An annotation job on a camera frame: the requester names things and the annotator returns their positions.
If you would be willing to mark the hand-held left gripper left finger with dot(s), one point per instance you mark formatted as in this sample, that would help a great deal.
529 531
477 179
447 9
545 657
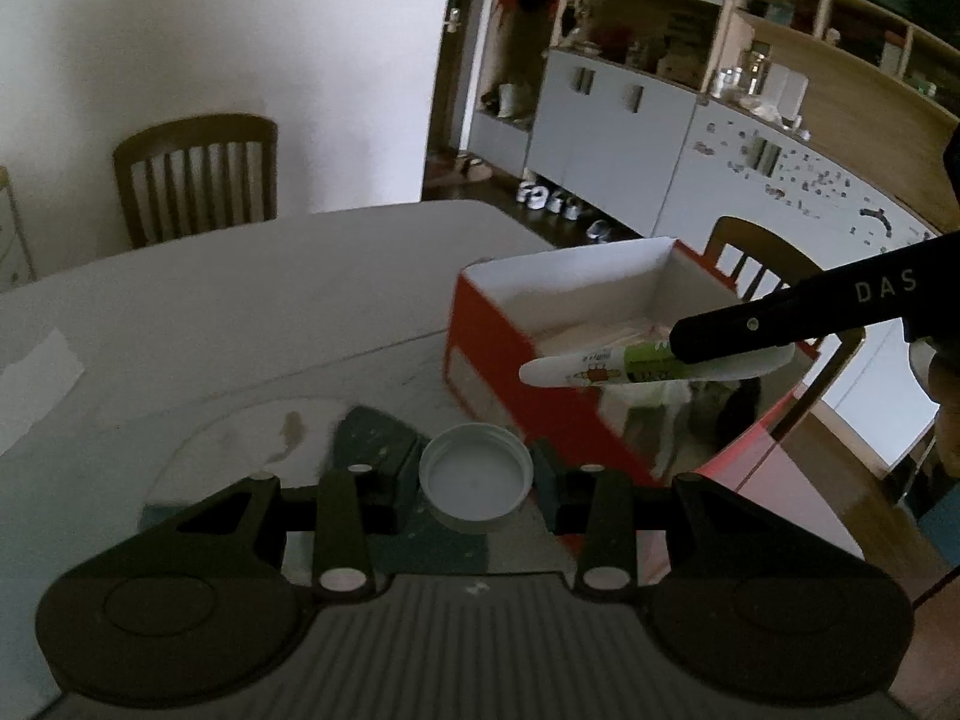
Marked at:
341 525

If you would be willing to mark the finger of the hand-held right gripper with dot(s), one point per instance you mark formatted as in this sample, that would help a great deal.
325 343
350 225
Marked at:
750 322

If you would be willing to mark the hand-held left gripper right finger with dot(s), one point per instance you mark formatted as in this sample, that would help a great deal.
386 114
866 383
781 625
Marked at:
609 525

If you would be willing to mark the white plastic lid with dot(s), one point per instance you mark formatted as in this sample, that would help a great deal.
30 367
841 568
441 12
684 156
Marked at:
476 480

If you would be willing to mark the white and green tube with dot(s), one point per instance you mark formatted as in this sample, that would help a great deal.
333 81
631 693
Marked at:
585 369

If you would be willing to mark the red cardboard box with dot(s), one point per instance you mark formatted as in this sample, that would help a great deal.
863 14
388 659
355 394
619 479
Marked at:
495 360

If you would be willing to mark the wooden slat-back chair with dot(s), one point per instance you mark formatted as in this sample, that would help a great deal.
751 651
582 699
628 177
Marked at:
195 180
757 240

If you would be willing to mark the dark green packet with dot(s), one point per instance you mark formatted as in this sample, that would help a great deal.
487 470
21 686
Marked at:
375 427

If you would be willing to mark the pale slipper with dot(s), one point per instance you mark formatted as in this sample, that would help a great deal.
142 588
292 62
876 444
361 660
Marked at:
598 230

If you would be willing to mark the white sneaker pair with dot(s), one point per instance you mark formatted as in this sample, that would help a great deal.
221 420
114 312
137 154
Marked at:
564 206
531 195

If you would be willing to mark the white rectangular container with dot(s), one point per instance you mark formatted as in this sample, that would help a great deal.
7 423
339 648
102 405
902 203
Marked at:
787 90

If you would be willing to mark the beige slipper pair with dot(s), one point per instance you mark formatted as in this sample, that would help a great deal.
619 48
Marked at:
471 167

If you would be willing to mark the white bag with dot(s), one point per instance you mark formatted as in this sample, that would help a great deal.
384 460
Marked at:
516 101

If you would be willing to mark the white paper sheet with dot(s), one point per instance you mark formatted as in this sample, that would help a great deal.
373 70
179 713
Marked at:
37 390

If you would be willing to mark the dark wooden door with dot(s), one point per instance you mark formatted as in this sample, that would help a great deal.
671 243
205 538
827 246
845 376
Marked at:
450 90

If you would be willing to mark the grey and wood wall cabinet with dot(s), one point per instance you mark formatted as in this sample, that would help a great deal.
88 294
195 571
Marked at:
637 135

